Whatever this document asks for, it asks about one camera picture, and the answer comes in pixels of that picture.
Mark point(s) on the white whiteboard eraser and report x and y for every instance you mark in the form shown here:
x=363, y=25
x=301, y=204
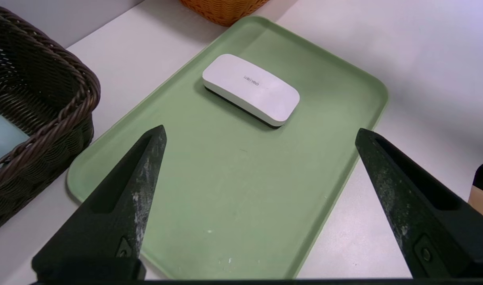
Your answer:
x=253, y=89

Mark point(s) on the blue-grey plastic cup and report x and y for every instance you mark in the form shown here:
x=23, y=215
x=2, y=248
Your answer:
x=3, y=138

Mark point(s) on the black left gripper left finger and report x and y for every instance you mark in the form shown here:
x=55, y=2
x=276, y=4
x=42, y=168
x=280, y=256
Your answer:
x=114, y=206

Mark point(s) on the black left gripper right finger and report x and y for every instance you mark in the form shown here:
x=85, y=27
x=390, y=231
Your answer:
x=423, y=213

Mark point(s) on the dark brown wicker basket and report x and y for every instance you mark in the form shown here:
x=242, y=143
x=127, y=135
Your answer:
x=35, y=79

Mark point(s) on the light green plastic tray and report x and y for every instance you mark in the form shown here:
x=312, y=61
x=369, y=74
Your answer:
x=241, y=178

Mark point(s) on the orange wicker basket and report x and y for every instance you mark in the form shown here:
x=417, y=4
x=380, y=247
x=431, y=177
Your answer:
x=225, y=10

